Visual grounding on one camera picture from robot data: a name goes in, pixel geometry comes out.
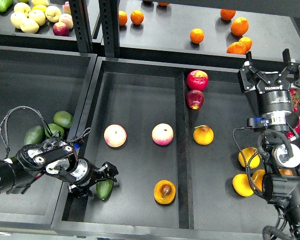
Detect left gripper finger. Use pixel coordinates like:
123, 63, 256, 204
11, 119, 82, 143
67, 184, 93, 198
95, 161, 119, 183

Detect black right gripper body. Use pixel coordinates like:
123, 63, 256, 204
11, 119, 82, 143
256, 71, 293, 116

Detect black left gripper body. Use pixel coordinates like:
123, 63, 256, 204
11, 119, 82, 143
74, 158, 99, 188

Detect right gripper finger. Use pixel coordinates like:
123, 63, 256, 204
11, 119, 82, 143
275, 48, 300, 88
237, 51, 269, 93

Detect dark green avocado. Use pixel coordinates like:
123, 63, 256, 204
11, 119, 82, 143
96, 179, 114, 200

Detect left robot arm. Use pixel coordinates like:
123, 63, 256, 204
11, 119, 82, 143
0, 109, 119, 198

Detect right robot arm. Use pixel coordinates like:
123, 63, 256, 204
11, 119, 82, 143
237, 49, 300, 240

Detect green avocado middle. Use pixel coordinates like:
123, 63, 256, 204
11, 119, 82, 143
44, 123, 65, 138

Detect green avocado top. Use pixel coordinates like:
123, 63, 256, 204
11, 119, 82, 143
53, 110, 73, 129

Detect yellow pear right upper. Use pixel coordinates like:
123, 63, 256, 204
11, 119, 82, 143
238, 146, 261, 169

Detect yellow pear far right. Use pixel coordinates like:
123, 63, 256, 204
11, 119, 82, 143
279, 169, 293, 176

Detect yellow pear middle right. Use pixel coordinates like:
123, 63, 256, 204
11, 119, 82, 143
251, 169, 266, 192

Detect yellow pear right lower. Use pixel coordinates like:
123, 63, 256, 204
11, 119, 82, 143
232, 173, 254, 197

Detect cherry tomato bunch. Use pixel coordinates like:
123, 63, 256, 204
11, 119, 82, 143
290, 88, 299, 113

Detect orange on shelf lower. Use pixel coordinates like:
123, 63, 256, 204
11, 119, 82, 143
226, 41, 247, 55

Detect orange on shelf small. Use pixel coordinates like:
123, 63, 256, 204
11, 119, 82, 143
239, 37, 253, 52

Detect pink yellow apple left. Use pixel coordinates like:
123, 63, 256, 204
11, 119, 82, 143
103, 124, 127, 148

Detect pink yellow apple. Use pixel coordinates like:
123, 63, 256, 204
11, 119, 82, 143
103, 124, 127, 148
151, 123, 174, 146

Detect red chili pepper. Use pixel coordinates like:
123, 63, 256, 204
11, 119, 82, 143
286, 115, 300, 141

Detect large orange on shelf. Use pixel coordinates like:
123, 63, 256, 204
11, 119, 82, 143
230, 17, 249, 37

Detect bright red apple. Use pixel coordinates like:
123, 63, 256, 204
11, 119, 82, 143
186, 70, 209, 91

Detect dark red apple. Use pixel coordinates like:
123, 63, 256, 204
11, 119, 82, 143
185, 89, 205, 110

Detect orange on shelf top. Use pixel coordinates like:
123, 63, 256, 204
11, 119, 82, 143
220, 9, 237, 21

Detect orange on shelf centre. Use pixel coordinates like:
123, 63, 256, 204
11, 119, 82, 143
189, 28, 205, 44

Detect pink yellow apple middle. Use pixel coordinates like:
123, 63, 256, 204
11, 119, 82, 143
151, 123, 174, 146

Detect black centre tray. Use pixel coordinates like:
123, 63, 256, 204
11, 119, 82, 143
52, 59, 277, 240

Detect black tray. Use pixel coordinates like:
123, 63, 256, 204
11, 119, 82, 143
0, 46, 97, 232
52, 59, 277, 240

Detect black left tray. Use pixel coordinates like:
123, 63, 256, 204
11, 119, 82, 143
0, 46, 97, 232

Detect orange on shelf left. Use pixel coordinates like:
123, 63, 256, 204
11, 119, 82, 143
118, 10, 128, 27

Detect red apple on shelf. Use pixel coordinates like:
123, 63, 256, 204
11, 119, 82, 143
52, 21, 70, 37

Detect pink peach on shelf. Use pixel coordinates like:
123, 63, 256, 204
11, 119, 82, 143
58, 13, 74, 30

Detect pale yellow apple front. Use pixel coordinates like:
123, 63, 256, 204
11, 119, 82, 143
20, 18, 40, 34

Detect pale yellow apple right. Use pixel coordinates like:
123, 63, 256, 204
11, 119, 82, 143
45, 5, 62, 23

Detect pale yellow apple centre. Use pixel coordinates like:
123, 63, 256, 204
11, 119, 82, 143
28, 9, 46, 26

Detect black shelf post right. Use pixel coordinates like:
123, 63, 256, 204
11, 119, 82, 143
98, 0, 120, 58

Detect black shelf post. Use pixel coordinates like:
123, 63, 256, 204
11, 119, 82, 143
98, 0, 120, 58
69, 0, 93, 54

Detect black shelf post left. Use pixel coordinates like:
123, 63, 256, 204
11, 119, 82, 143
69, 0, 93, 54

